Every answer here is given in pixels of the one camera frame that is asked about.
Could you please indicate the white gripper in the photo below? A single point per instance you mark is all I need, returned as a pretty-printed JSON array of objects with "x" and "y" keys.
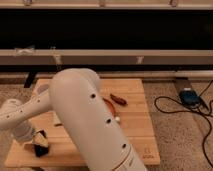
[{"x": 25, "y": 131}]

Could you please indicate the black eraser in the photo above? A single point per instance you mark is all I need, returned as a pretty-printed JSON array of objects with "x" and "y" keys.
[{"x": 40, "y": 150}]

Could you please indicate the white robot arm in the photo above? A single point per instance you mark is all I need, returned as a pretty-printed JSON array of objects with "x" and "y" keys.
[{"x": 74, "y": 96}]

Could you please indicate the white sponge block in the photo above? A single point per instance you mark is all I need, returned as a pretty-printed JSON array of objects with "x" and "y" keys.
[{"x": 56, "y": 120}]

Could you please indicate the wooden board table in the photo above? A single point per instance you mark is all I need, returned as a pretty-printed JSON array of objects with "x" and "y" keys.
[{"x": 135, "y": 122}]

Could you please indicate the blue power adapter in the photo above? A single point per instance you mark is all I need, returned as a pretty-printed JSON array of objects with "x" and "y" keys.
[{"x": 189, "y": 97}]

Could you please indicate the grey metal rail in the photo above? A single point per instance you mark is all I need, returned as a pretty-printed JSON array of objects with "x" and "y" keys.
[{"x": 106, "y": 57}]

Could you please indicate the red handled pliers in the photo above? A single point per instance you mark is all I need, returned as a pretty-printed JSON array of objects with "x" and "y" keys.
[{"x": 114, "y": 100}]

